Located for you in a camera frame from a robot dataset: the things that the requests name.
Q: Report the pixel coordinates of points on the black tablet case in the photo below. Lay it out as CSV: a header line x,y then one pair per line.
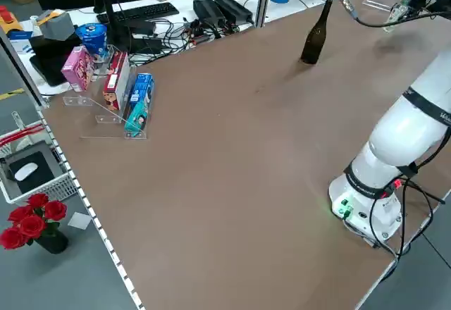
x,y
49,60

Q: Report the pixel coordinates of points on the blue round cookie tub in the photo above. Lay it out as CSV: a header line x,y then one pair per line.
x,y
92,40

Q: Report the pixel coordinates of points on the white plastic basket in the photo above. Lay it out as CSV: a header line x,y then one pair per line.
x,y
53,188

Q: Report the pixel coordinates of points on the aluminium frame post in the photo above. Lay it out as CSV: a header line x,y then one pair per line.
x,y
24,72
263,0

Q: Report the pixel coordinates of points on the teal snack packet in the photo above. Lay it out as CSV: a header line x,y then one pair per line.
x,y
137,119

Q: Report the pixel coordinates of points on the pink snack box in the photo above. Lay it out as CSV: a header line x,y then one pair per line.
x,y
77,68

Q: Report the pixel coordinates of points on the grey box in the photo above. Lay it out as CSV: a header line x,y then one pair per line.
x,y
58,28

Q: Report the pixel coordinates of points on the long black power supply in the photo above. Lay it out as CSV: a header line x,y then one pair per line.
x,y
208,12
234,10

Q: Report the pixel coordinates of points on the black keyboard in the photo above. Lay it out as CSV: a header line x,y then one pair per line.
x,y
141,11

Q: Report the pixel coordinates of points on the white computer mouse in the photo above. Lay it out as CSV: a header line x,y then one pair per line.
x,y
25,171

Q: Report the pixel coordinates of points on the dark glass bottle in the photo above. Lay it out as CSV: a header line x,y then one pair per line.
x,y
311,47

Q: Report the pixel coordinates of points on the red rose bouquet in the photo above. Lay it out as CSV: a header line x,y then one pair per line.
x,y
31,225

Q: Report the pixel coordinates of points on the blue cookie box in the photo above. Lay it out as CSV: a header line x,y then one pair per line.
x,y
141,89

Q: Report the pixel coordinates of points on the blue white box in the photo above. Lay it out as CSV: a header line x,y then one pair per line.
x,y
19,35

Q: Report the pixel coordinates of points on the red brown cookie box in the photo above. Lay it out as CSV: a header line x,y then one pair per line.
x,y
114,84

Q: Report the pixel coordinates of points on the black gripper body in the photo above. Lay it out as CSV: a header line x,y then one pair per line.
x,y
442,5

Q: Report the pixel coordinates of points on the white paper card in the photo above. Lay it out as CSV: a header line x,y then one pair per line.
x,y
79,220

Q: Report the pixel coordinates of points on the black mouse mat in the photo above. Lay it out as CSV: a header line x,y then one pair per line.
x,y
42,172

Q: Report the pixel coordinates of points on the clear acrylic snack shelf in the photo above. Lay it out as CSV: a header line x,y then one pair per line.
x,y
105,118

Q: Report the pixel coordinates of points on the black vase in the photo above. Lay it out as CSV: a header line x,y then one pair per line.
x,y
54,244

